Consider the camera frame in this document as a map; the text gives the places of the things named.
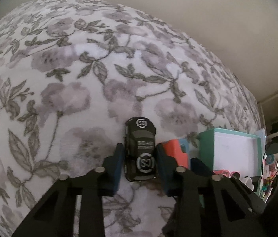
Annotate floral grey white blanket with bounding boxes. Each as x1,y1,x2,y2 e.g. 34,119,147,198
0,0,261,236

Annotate black toy car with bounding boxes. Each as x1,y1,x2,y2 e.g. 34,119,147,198
124,117,157,182

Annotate black plugged charger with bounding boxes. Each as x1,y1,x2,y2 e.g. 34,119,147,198
266,142,278,156

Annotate white small charger cube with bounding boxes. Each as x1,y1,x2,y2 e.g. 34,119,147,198
241,176,254,191

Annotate round teal tin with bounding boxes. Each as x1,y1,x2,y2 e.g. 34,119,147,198
265,154,275,165

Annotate pink plastic glasses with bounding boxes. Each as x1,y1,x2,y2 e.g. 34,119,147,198
230,172,240,180

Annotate teal white shallow box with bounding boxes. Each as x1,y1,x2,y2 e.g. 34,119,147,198
198,128,266,195

